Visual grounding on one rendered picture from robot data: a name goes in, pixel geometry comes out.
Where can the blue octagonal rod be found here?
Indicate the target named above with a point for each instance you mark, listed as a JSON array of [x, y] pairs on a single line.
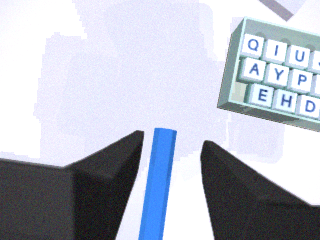
[[158, 184]]

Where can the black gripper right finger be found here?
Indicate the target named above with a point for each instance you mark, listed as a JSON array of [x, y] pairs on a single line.
[[243, 204]]

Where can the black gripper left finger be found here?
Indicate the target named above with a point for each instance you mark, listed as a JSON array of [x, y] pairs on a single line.
[[84, 200]]

